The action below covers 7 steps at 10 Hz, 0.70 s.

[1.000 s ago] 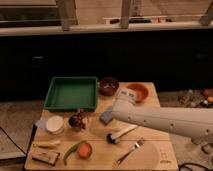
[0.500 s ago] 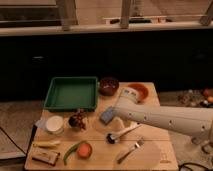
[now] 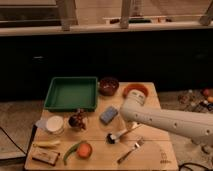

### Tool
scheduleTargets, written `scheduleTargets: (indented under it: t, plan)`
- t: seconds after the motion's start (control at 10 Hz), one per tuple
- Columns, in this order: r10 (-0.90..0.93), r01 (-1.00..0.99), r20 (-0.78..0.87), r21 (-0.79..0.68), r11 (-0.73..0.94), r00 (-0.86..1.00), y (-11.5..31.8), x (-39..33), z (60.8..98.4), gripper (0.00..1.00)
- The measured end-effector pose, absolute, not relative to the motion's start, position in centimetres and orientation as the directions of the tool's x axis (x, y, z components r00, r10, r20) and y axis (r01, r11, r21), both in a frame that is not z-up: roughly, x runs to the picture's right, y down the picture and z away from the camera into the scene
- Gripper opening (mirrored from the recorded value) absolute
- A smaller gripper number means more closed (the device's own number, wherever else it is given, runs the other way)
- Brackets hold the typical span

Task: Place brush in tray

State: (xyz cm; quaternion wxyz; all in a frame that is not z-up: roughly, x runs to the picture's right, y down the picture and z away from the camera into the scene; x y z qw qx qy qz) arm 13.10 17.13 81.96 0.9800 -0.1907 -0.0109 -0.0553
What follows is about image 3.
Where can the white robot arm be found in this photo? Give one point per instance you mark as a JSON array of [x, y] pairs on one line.
[[196, 126]]

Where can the green plastic tray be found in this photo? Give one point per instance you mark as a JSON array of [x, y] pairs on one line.
[[72, 93]]

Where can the dark red bowl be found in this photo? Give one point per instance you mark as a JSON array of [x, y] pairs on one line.
[[108, 86]]

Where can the orange bowl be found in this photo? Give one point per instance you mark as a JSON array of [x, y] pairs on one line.
[[139, 87]]

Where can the blue sponge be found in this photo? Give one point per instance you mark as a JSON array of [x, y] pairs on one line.
[[107, 116]]

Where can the brown toy figure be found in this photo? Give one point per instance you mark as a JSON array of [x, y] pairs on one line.
[[76, 120]]

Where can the white round container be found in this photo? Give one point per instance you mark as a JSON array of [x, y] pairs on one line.
[[55, 124]]

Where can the silver fork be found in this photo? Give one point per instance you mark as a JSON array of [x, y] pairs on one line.
[[136, 145]]

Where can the orange carrot slice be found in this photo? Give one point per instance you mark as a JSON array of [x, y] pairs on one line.
[[84, 150]]

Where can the green pepper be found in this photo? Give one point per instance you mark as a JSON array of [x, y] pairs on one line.
[[70, 151]]

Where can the yellow banana piece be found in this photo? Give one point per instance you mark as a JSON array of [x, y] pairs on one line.
[[47, 144]]

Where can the brown wooden block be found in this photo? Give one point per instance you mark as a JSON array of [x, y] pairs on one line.
[[45, 155]]

